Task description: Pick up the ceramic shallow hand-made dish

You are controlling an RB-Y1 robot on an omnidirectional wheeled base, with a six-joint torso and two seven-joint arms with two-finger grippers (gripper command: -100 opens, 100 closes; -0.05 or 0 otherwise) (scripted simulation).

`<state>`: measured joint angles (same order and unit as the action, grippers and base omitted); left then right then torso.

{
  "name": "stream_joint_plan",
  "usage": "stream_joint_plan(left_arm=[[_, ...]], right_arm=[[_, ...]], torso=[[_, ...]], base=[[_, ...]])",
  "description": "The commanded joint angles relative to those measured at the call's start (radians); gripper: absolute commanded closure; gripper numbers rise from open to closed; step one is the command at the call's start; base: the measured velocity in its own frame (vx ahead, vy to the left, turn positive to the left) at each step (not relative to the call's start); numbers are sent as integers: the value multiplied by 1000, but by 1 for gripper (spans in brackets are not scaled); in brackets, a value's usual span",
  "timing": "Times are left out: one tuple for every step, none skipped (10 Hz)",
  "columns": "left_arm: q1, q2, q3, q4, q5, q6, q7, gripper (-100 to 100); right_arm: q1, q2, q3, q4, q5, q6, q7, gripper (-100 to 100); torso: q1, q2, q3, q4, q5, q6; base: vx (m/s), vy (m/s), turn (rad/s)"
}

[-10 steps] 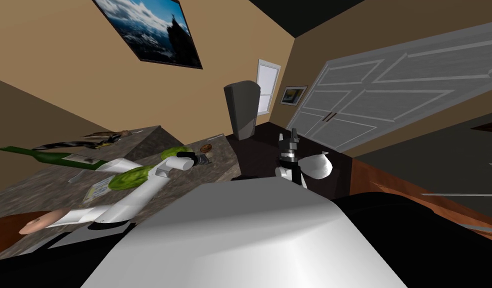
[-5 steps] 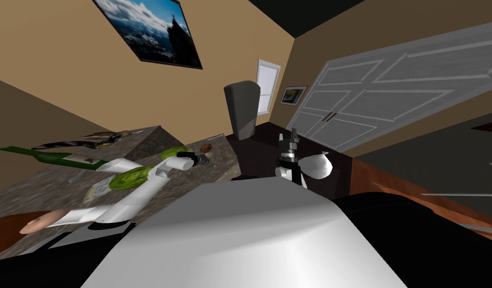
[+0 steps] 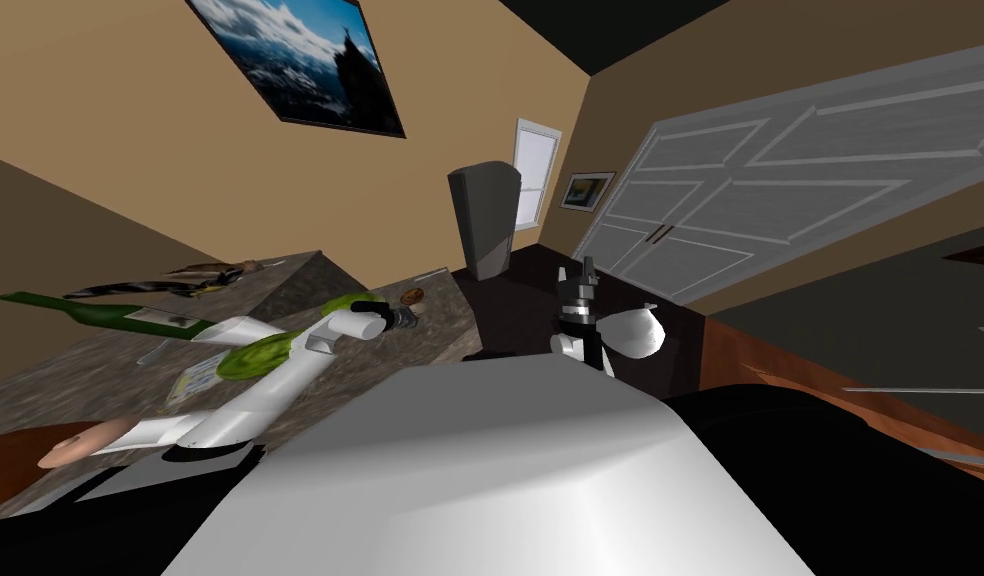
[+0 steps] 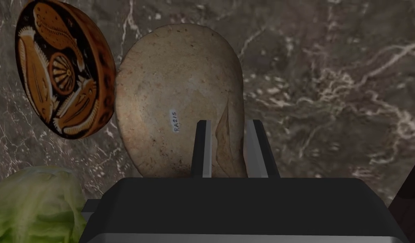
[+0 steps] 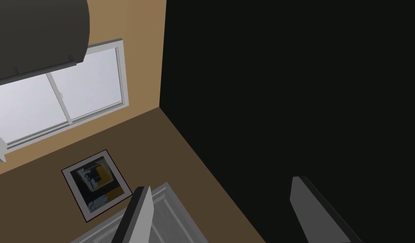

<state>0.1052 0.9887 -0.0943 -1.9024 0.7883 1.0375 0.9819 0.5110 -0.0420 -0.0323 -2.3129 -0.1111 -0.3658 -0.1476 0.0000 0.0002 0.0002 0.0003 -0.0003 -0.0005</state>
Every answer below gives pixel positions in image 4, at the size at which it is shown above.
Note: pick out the green lettuce head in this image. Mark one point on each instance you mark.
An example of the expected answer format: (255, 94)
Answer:
(32, 206)

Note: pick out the beige stone bowl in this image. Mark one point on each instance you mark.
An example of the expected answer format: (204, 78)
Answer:
(173, 87)

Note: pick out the orange and black painted bowl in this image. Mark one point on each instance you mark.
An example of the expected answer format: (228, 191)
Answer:
(62, 67)

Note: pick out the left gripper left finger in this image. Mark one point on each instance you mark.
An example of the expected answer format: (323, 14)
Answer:
(201, 152)

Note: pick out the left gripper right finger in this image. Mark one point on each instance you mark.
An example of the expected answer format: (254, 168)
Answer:
(259, 152)

